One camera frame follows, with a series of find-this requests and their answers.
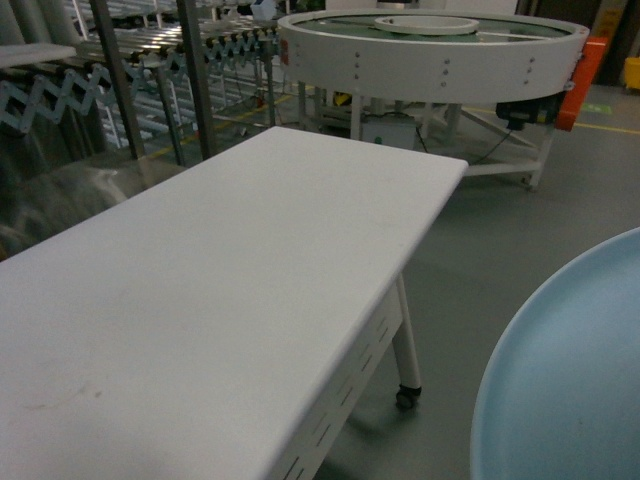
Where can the light blue oval tray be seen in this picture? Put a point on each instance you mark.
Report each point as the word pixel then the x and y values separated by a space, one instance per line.
pixel 559 398

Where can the white table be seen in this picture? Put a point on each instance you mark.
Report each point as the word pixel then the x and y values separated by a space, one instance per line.
pixel 220 325

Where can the white control box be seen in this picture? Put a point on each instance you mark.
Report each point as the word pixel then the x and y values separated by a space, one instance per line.
pixel 392 131

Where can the white round rotary conveyor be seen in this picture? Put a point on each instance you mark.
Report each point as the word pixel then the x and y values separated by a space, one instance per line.
pixel 487 88

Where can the expandable roller conveyor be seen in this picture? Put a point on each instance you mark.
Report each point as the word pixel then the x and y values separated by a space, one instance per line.
pixel 126 70

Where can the orange guard panel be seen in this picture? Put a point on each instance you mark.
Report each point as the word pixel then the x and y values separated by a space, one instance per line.
pixel 586 69

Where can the yellow mop bucket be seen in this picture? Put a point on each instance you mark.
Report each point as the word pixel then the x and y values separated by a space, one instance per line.
pixel 632 73

